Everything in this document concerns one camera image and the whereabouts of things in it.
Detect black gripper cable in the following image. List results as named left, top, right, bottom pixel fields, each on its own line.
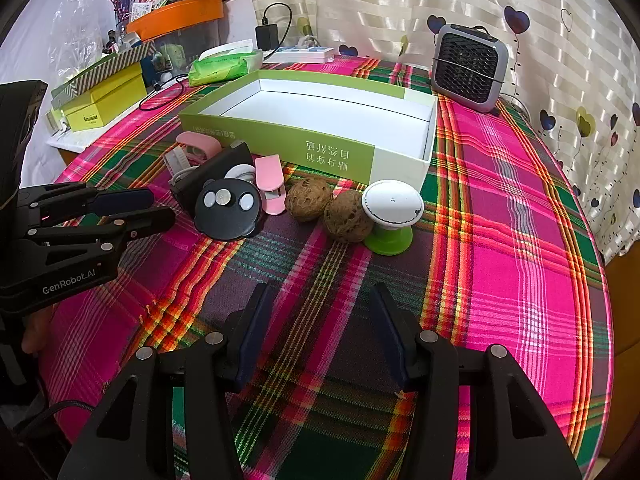
left=14, top=399, right=101, bottom=436

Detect person's left hand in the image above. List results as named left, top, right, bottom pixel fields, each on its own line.
left=22, top=305, right=54, bottom=356

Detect striped box lid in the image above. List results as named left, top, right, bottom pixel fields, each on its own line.
left=50, top=40, right=157, bottom=106

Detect orange tray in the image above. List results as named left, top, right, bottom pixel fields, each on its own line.
left=126, top=0, right=224, bottom=41

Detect striped heart print curtain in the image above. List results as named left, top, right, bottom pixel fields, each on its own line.
left=247, top=0, right=640, bottom=261

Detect black charger cable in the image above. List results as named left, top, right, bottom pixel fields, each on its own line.
left=260, top=3, right=293, bottom=58

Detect white cable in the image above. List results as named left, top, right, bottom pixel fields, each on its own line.
left=163, top=146, right=198, bottom=186

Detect green tissue pack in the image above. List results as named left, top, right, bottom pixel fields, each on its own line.
left=187, top=42, right=264, bottom=87

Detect colourful paper packets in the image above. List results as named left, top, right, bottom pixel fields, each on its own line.
left=131, top=0, right=168, bottom=18

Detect white and blue power strip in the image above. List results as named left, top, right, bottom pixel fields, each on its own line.
left=263, top=46, right=335, bottom=64

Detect clear plastic bin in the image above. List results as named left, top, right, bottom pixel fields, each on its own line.
left=150, top=19, right=221, bottom=78

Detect black charger adapter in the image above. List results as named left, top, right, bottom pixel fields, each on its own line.
left=255, top=23, right=280, bottom=53

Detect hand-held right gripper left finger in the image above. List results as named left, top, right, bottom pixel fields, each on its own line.
left=62, top=281, right=278, bottom=480

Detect wooden wardrobe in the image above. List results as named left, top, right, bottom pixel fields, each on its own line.
left=597, top=240, right=640, bottom=461

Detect pink plastic case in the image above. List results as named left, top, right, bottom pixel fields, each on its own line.
left=178, top=131, right=222, bottom=163

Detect green and white cardboard box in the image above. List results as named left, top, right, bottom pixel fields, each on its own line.
left=178, top=69, right=439, bottom=188

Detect thin black cable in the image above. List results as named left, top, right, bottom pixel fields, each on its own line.
left=139, top=72, right=188, bottom=111

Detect black rectangular device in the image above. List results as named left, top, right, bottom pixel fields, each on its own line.
left=170, top=141, right=256, bottom=211

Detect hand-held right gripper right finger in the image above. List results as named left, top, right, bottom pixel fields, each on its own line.
left=369, top=282, right=583, bottom=480

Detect clear plastic bag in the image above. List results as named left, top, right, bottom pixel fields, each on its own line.
left=47, top=0, right=118, bottom=81

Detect pink clip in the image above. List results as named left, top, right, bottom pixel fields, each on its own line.
left=255, top=156, right=287, bottom=216

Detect grey desktop heater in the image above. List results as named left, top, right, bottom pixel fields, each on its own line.
left=431, top=23, right=510, bottom=113

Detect yellow cardboard box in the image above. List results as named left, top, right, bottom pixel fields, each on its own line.
left=60, top=62, right=149, bottom=133

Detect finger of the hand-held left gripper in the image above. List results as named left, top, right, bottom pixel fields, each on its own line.
left=25, top=207, right=177, bottom=275
left=20, top=183, right=156, bottom=226

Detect brown walnut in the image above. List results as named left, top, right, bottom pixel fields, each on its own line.
left=285, top=176, right=332, bottom=222
left=323, top=190, right=374, bottom=244

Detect white round container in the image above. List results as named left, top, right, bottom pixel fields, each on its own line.
left=223, top=164, right=258, bottom=186

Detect black disc with white dots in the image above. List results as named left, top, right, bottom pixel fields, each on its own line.
left=194, top=178, right=263, bottom=240

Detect plaid tablecloth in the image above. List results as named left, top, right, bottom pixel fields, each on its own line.
left=40, top=55, right=613, bottom=480

